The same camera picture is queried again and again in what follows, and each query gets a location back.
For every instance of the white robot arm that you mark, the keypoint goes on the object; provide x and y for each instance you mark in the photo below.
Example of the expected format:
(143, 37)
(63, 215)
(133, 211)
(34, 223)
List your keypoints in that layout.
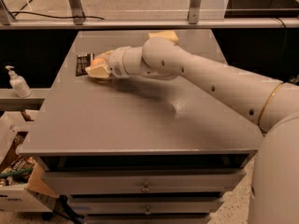
(270, 104)

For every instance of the metal guard rail frame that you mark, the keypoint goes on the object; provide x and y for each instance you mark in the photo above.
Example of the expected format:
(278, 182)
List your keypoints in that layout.
(148, 14)

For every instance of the white pump bottle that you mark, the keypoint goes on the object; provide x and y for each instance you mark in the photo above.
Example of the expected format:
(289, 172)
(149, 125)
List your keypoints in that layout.
(18, 83)

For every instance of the black rxbar chocolate wrapper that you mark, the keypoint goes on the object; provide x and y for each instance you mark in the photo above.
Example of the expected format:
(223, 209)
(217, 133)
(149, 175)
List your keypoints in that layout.
(83, 61)

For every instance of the white box with snacks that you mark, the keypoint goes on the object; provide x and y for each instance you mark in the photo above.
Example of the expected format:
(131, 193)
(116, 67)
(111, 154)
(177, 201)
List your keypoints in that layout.
(16, 169)

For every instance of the yellow sponge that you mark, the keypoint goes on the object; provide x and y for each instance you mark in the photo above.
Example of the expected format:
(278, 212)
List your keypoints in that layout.
(169, 35)

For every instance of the orange fruit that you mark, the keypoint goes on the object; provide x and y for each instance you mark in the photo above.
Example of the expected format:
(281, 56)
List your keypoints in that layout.
(98, 61)

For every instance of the grey drawer cabinet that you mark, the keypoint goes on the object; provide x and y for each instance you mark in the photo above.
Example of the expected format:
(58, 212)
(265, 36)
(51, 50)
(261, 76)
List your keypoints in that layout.
(137, 150)

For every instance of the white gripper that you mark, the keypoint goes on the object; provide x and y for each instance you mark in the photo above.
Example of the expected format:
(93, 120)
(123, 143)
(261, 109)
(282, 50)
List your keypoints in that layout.
(116, 62)

